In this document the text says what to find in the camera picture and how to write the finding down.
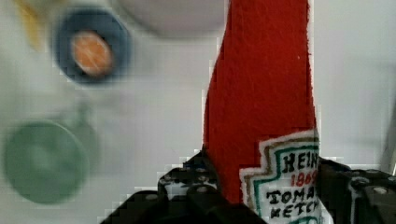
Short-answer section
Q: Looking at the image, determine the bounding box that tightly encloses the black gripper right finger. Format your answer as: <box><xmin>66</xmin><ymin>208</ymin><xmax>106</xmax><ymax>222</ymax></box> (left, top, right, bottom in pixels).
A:
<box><xmin>317</xmin><ymin>158</ymin><xmax>396</xmax><ymax>224</ymax></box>

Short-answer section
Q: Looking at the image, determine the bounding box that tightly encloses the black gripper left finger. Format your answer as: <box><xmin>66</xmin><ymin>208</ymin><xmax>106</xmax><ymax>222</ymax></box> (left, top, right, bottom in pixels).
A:
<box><xmin>100</xmin><ymin>151</ymin><xmax>267</xmax><ymax>224</ymax></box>

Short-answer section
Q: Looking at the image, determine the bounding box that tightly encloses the red felt ketchup bottle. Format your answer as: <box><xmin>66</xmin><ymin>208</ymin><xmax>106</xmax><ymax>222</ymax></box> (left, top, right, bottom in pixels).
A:
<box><xmin>204</xmin><ymin>0</ymin><xmax>324</xmax><ymax>224</ymax></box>

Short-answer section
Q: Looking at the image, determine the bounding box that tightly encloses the green mug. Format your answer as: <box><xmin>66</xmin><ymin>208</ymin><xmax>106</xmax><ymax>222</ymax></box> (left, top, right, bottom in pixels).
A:
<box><xmin>2</xmin><ymin>105</ymin><xmax>100</xmax><ymax>204</ymax></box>

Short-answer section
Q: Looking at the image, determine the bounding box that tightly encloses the orange slice toy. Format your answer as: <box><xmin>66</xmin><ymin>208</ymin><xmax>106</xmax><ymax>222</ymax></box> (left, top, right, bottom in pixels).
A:
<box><xmin>72</xmin><ymin>31</ymin><xmax>113</xmax><ymax>78</ymax></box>

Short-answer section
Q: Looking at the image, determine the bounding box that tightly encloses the blue bowl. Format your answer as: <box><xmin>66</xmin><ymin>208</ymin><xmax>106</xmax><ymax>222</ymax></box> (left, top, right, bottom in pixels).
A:
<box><xmin>51</xmin><ymin>6</ymin><xmax>132</xmax><ymax>85</ymax></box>

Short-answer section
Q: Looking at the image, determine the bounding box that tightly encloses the grey round plate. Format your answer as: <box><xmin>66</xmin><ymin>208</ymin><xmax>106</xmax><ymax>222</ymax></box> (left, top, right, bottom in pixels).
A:
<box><xmin>117</xmin><ymin>0</ymin><xmax>229</xmax><ymax>37</ymax></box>

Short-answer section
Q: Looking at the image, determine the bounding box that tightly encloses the yellow banana peel toy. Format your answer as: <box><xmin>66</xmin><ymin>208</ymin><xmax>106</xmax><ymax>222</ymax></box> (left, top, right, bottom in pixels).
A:
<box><xmin>12</xmin><ymin>0</ymin><xmax>68</xmax><ymax>50</ymax></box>

